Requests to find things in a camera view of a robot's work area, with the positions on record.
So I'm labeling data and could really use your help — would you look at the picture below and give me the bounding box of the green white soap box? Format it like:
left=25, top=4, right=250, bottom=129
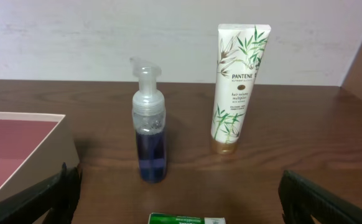
left=148, top=213, right=226, bottom=224

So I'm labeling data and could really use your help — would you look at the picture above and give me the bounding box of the clear foam pump bottle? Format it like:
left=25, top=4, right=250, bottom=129
left=130, top=57, right=167, bottom=184

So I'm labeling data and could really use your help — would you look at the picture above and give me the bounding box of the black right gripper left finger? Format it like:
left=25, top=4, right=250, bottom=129
left=0, top=164, right=82, bottom=224

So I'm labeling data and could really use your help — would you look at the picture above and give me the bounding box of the white cardboard box pink inside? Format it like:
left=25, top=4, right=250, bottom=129
left=0, top=112, right=80, bottom=201

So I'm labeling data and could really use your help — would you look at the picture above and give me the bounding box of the white Pantene tube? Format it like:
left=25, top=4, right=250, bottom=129
left=211, top=24, right=271, bottom=154

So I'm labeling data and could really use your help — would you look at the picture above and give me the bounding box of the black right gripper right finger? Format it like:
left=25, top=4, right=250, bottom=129
left=278, top=170, right=362, bottom=224

